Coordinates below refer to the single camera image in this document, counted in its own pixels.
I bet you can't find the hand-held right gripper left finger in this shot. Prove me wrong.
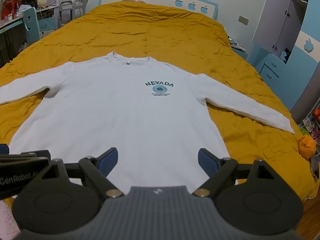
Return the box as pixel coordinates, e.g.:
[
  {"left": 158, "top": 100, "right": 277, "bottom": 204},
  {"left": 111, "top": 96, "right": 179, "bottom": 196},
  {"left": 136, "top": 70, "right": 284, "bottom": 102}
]
[{"left": 41, "top": 147, "right": 125, "bottom": 197}]

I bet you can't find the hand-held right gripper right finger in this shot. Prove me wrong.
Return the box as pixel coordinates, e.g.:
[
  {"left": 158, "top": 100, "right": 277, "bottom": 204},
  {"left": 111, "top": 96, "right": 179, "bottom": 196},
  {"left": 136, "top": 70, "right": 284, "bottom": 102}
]
[{"left": 192, "top": 148, "right": 278, "bottom": 197}]

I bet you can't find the white printed sweatshirt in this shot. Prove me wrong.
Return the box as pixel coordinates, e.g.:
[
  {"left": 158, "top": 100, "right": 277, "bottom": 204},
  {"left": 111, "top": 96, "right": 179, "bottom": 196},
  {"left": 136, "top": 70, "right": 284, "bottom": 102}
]
[{"left": 0, "top": 51, "right": 295, "bottom": 195}]

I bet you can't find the pink mat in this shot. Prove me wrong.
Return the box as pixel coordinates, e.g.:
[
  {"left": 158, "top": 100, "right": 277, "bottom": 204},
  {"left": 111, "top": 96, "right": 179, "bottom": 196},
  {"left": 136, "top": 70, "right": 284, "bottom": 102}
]
[{"left": 0, "top": 201, "right": 18, "bottom": 240}]

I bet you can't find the orange plush ball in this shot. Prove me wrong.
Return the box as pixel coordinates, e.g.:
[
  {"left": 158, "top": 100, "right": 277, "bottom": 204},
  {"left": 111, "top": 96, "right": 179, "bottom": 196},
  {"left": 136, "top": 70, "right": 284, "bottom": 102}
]
[{"left": 297, "top": 135, "right": 317, "bottom": 160}]

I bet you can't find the blue drawer unit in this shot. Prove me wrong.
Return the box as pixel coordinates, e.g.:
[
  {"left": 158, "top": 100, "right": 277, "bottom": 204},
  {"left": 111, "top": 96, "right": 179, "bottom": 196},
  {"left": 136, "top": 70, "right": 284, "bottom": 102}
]
[{"left": 250, "top": 44, "right": 288, "bottom": 90}]

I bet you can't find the bedside table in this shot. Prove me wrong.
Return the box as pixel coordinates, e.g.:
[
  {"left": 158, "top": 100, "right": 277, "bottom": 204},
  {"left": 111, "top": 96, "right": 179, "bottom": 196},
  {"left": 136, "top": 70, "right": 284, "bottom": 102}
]
[{"left": 229, "top": 39, "right": 249, "bottom": 60}]

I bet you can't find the blue chair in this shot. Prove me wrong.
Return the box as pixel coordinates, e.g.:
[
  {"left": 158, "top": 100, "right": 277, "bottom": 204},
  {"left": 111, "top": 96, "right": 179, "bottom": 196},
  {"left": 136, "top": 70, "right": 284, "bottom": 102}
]
[{"left": 22, "top": 7, "right": 57, "bottom": 47}]

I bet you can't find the white desk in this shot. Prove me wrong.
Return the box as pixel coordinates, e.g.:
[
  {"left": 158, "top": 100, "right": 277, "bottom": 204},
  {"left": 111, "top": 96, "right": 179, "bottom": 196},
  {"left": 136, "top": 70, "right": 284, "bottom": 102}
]
[{"left": 0, "top": 1, "right": 75, "bottom": 63}]

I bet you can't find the yellow quilt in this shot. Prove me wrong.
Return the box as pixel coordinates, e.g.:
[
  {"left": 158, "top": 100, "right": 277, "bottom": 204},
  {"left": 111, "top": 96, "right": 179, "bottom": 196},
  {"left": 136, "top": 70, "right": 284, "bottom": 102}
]
[{"left": 0, "top": 0, "right": 316, "bottom": 202}]

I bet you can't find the red bag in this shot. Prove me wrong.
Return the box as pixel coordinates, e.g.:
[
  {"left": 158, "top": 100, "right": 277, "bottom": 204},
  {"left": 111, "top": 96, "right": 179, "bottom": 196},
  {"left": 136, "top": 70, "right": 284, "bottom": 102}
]
[{"left": 1, "top": 0, "right": 22, "bottom": 20}]

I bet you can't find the white rolling cart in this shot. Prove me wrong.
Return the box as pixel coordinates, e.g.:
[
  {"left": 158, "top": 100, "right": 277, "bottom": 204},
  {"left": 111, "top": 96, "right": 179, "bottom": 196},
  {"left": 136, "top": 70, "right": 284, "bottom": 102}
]
[{"left": 59, "top": 0, "right": 88, "bottom": 29}]

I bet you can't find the white and blue wardrobe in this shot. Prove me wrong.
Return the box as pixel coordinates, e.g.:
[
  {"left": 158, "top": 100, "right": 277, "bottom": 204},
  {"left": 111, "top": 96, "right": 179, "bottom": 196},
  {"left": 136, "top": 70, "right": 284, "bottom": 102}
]
[{"left": 251, "top": 0, "right": 320, "bottom": 120}]

